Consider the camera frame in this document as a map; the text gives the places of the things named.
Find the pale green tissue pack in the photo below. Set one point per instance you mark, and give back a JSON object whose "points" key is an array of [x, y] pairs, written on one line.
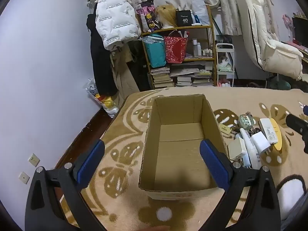
{"points": [[225, 66]]}

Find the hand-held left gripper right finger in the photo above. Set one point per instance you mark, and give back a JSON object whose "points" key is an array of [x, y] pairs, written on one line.
{"points": [[214, 163]]}

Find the white trolley cart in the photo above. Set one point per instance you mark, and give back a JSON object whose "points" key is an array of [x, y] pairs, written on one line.
{"points": [[226, 71]]}

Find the white plastic bag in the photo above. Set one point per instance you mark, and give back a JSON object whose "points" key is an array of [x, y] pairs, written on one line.
{"points": [[199, 9]]}

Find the white wall socket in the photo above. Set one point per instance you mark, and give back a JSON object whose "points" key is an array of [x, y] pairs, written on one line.
{"points": [[24, 177], [33, 160]]}

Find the stack of books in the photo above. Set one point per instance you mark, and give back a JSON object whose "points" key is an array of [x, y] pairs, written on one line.
{"points": [[161, 77]]}

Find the wooden shelf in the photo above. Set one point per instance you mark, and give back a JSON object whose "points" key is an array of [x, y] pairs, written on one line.
{"points": [[199, 58]]}

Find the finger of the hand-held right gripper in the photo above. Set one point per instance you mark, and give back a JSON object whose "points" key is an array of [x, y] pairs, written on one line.
{"points": [[297, 125]]}

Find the small wooden tag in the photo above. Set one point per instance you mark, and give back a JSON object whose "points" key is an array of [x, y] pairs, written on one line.
{"points": [[225, 128]]}

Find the white plug charger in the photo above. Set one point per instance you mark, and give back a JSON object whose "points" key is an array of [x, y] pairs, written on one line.
{"points": [[259, 143]]}

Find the clear plastic bag with toys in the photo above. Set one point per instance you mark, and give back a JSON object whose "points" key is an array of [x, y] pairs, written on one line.
{"points": [[105, 103]]}

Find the pink and white bottles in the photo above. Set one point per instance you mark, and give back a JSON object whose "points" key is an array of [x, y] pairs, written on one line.
{"points": [[224, 84]]}

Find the white tube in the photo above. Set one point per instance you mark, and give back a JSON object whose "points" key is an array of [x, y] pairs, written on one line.
{"points": [[250, 149]]}

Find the blonde wig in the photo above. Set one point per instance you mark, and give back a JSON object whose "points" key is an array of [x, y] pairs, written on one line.
{"points": [[167, 14]]}

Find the black coat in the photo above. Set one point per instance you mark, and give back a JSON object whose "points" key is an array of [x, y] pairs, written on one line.
{"points": [[101, 65]]}

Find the red gift bag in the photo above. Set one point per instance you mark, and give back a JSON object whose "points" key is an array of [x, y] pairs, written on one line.
{"points": [[174, 49]]}

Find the pale curtain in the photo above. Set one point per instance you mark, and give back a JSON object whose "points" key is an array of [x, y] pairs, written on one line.
{"points": [[226, 16]]}

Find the teal bag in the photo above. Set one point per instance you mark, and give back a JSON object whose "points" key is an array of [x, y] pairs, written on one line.
{"points": [[155, 53]]}

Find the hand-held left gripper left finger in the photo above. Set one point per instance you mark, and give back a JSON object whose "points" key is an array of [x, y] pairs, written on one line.
{"points": [[92, 163]]}

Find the black box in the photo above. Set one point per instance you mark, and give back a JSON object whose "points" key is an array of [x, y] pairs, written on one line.
{"points": [[184, 18]]}

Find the small white device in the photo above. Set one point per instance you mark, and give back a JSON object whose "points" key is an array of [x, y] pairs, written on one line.
{"points": [[245, 161]]}

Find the purple printed bag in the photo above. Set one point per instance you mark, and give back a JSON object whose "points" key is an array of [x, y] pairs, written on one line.
{"points": [[149, 16]]}

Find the yellow oval plate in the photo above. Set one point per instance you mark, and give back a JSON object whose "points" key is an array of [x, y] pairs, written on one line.
{"points": [[278, 137]]}

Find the dark hanging garment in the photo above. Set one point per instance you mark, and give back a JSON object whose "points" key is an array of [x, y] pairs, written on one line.
{"points": [[139, 72]]}

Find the cardboard box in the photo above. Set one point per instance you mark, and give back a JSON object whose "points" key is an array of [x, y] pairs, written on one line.
{"points": [[178, 149]]}

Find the row of small bottles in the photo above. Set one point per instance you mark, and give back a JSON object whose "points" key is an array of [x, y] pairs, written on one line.
{"points": [[207, 52]]}

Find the white square adapter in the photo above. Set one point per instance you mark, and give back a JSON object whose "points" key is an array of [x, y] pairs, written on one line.
{"points": [[234, 149]]}

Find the white puffer jacket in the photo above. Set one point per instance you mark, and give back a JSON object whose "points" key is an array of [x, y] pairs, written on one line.
{"points": [[113, 16]]}

